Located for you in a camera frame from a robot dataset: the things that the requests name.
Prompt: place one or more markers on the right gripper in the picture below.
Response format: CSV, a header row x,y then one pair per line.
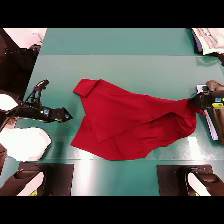
x,y
203,100

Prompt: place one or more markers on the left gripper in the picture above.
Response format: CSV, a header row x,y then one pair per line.
x,y
53,114

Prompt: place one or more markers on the red T-shirt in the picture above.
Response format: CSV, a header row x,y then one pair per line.
x,y
126,123

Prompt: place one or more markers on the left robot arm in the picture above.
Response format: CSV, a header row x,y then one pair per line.
x,y
23,143

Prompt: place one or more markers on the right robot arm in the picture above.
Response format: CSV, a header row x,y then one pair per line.
x,y
200,181

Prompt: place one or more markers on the white garment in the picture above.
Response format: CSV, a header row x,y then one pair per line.
x,y
211,40

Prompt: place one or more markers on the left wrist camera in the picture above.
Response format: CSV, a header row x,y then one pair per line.
x,y
39,90

